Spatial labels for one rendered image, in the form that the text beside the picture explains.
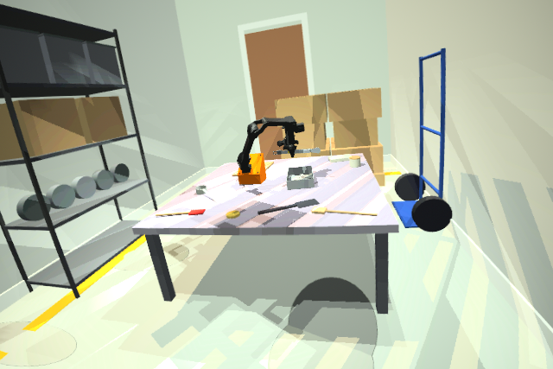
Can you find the black spatula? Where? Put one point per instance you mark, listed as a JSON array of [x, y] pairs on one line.
[[300, 204]]

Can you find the yellow round disc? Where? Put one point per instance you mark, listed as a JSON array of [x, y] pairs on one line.
[[232, 215]]

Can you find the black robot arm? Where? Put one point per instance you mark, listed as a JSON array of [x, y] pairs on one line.
[[288, 123]]

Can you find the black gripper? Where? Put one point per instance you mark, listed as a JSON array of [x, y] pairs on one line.
[[290, 145]]

